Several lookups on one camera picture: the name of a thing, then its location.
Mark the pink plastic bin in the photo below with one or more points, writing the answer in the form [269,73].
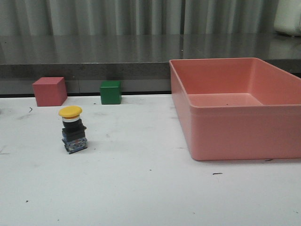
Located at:
[237,108]

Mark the grey stone countertop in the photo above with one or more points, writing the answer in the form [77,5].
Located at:
[134,57]

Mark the green cube block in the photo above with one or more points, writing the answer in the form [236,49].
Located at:
[110,92]

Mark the pink cube block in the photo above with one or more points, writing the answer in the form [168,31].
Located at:
[50,91]

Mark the yellow mushroom push button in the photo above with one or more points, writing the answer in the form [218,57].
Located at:
[73,131]

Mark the white appliance on counter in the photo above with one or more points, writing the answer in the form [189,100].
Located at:
[288,17]

